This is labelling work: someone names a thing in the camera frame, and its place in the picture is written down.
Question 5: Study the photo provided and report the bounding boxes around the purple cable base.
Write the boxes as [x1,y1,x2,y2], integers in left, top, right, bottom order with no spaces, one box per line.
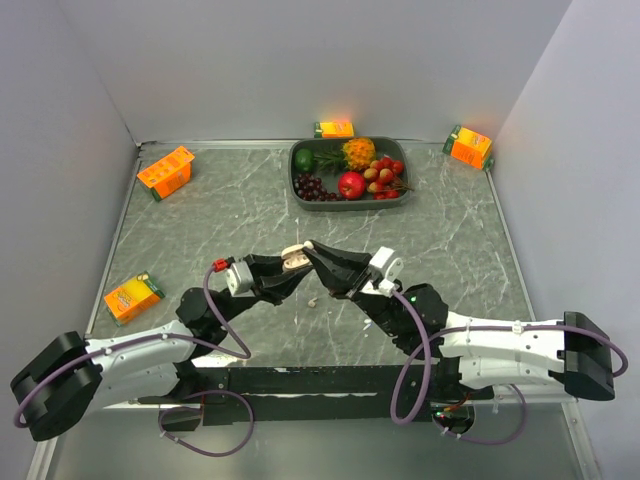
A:
[157,389,255,458]
[432,384,529,446]

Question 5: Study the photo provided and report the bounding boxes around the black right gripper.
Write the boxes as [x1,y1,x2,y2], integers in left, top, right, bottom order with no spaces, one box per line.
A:
[303,239,406,337]

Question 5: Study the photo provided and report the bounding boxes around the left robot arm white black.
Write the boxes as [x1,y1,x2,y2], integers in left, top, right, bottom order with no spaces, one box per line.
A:
[10,254,312,441]

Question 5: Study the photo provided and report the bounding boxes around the dark purple grape bunch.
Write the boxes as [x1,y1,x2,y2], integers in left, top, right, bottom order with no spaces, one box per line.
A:
[293,173,344,202]

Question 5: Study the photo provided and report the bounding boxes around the orange juice box back centre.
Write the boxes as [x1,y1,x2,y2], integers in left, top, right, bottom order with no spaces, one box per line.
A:
[314,121,355,138]

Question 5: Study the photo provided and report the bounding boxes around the red apple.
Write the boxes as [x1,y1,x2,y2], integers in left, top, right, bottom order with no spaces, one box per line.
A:
[338,172,367,200]

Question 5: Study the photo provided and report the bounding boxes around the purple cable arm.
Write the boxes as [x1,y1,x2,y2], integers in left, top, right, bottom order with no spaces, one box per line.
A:
[389,290,629,426]
[12,264,252,429]

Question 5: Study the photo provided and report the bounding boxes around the green lime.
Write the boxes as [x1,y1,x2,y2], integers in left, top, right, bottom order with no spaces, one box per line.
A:
[294,148,315,172]

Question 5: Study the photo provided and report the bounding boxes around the orange juice box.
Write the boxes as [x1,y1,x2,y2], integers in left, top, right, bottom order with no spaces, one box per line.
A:
[104,271,165,326]
[442,125,494,171]
[314,121,355,138]
[137,146,195,202]

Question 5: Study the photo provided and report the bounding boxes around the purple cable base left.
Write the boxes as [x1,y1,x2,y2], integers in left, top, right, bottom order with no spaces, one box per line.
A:
[157,389,255,458]

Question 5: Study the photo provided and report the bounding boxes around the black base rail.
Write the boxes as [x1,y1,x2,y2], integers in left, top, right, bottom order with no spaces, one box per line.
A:
[139,365,401,426]

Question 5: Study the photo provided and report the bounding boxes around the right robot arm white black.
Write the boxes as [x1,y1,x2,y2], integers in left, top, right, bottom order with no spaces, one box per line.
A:
[303,241,615,401]

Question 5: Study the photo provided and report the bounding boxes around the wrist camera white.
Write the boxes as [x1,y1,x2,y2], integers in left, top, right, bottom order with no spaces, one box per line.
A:
[212,257,255,297]
[357,247,404,298]

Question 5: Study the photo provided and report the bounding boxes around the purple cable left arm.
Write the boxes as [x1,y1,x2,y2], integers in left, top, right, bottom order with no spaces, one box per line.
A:
[12,264,252,429]

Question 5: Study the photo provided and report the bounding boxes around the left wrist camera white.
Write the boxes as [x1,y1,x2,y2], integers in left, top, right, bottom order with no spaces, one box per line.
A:
[212,257,255,297]

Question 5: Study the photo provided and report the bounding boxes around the dark grey fruit tray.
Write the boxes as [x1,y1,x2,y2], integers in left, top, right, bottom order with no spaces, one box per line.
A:
[287,137,411,211]

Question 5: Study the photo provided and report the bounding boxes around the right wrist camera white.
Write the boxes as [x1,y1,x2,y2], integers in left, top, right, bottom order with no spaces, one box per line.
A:
[357,247,404,298]

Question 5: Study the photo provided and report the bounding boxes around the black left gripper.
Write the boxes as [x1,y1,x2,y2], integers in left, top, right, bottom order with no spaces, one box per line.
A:
[214,253,314,326]

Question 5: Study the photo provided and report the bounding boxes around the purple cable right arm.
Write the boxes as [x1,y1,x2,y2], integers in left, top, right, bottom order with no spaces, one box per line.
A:
[389,290,629,426]

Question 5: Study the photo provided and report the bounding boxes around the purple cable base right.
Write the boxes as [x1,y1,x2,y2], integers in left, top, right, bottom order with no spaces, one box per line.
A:
[432,384,529,446]

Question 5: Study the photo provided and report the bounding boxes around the small pineapple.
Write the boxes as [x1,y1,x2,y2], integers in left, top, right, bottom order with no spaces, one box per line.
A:
[314,137,377,173]

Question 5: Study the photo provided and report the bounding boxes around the orange juice box near left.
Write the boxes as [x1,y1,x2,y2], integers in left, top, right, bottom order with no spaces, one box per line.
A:
[104,271,165,326]

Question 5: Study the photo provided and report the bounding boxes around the orange juice box far right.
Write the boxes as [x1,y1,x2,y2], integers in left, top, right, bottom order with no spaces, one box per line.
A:
[442,125,494,171]

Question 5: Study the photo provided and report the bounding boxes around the orange juice box far left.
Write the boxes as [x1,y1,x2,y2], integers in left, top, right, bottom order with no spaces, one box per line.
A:
[137,146,195,202]

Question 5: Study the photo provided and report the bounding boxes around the pink earbuds charging case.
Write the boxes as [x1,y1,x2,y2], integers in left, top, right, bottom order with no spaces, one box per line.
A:
[281,244,311,272]

